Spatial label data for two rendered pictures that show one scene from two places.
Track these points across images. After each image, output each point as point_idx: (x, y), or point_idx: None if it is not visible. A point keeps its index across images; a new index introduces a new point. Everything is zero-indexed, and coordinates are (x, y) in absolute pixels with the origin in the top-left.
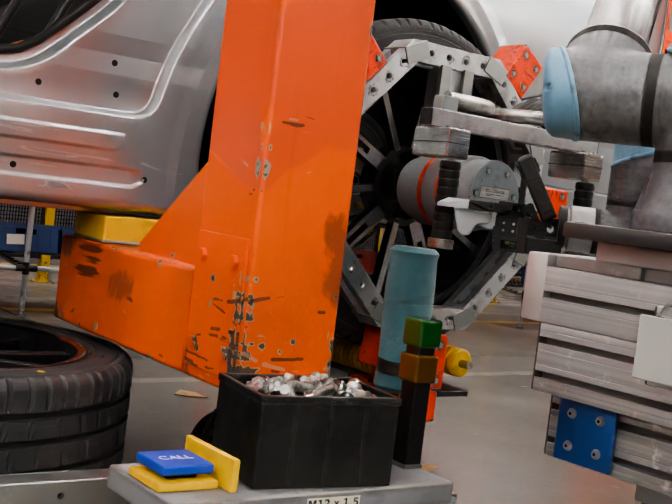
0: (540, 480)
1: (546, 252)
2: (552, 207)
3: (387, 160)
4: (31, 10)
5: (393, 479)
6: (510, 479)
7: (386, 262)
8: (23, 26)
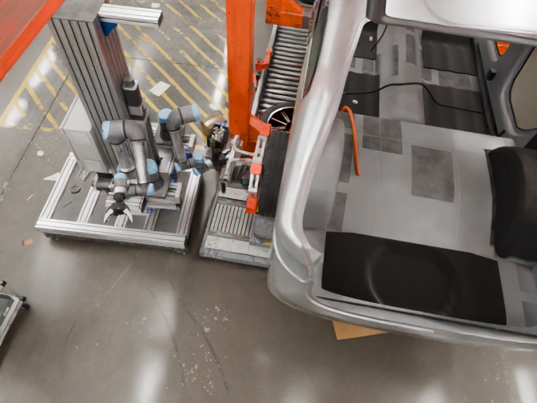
0: (314, 376)
1: (193, 137)
2: (212, 157)
3: None
4: (509, 150)
5: (209, 149)
6: (319, 362)
7: None
8: (503, 153)
